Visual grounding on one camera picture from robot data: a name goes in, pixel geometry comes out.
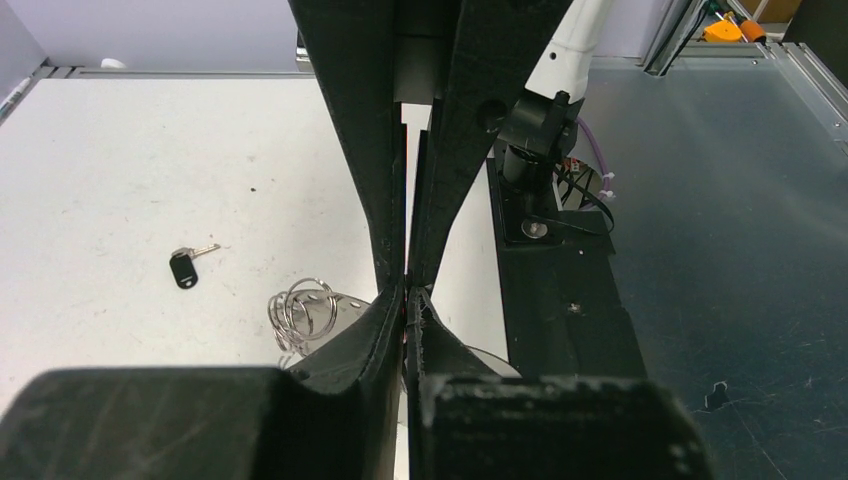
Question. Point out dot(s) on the orange tools on shelf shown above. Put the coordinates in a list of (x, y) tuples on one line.
[(730, 25)]

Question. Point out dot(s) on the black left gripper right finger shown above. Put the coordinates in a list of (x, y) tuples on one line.
[(467, 422)]

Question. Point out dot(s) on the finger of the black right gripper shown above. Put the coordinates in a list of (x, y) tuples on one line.
[(494, 49), (371, 137)]

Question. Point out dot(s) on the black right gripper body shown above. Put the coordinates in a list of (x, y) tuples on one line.
[(388, 50)]

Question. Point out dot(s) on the coloured marker pen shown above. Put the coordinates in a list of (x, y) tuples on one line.
[(13, 99)]

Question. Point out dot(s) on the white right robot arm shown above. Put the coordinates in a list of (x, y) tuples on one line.
[(545, 110)]

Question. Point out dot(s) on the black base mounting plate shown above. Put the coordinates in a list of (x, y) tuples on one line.
[(562, 311)]

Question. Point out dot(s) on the key with black tag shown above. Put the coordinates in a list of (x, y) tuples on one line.
[(182, 266)]

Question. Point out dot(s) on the metal ring plate with keyrings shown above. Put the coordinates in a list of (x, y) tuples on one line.
[(311, 314)]

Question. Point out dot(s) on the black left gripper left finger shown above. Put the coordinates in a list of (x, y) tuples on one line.
[(330, 416)]

